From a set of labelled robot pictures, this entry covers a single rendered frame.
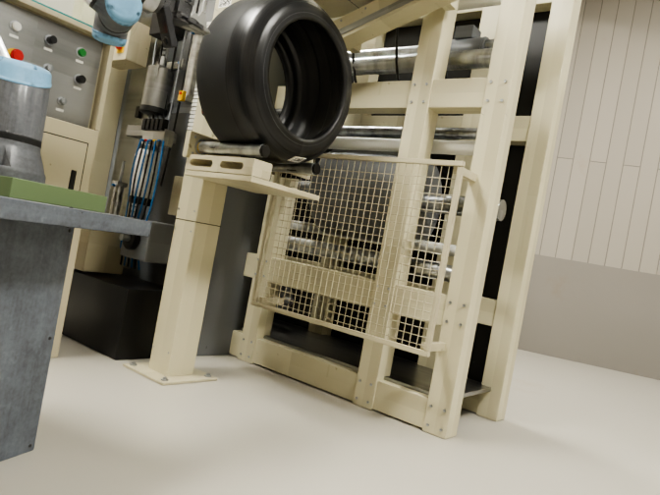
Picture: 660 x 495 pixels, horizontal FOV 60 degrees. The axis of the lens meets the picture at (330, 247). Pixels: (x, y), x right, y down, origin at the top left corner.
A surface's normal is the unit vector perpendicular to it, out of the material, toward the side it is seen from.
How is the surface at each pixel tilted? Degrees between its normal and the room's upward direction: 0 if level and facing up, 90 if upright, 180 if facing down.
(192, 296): 90
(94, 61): 90
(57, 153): 90
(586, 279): 90
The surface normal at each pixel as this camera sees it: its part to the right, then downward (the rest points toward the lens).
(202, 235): 0.77, 0.15
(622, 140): -0.31, -0.06
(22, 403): 0.93, 0.17
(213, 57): -0.61, -0.05
